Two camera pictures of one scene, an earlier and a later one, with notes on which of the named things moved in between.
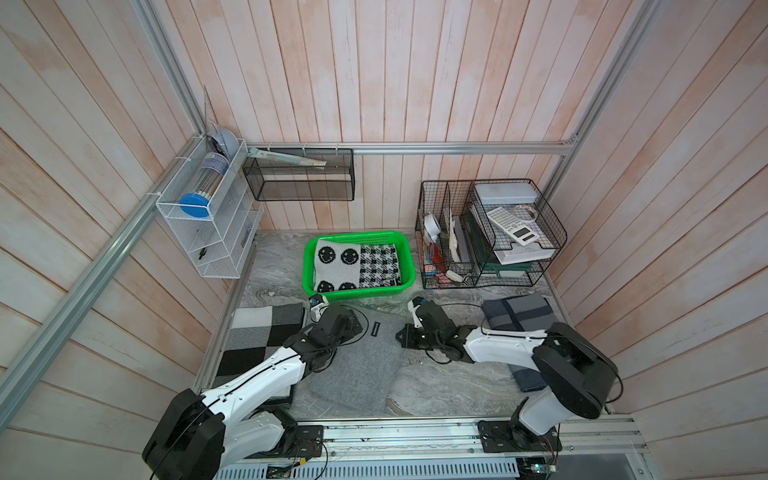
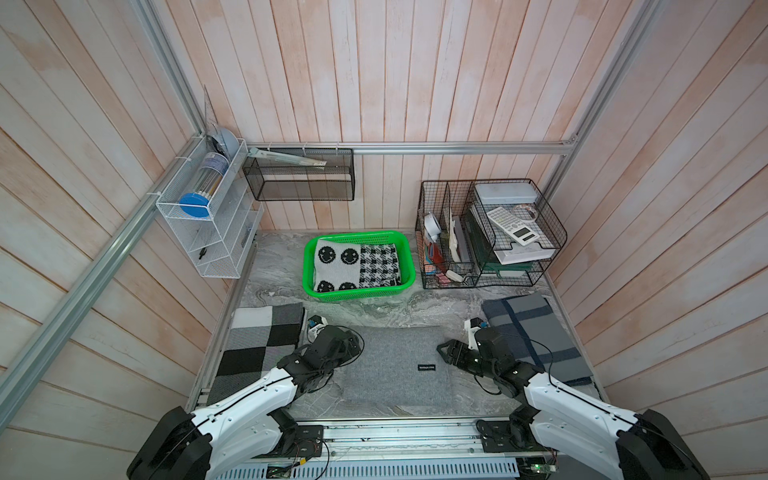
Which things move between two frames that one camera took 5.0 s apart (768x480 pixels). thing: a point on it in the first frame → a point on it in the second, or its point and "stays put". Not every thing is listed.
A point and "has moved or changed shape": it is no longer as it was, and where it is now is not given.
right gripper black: x=406 y=340 → x=454 y=347
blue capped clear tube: x=212 y=168 stays put
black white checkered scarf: x=255 y=333 stays put
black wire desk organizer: x=483 y=233 stays put
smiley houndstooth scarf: x=342 y=266 stays put
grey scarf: x=356 y=381 has moved or changed shape
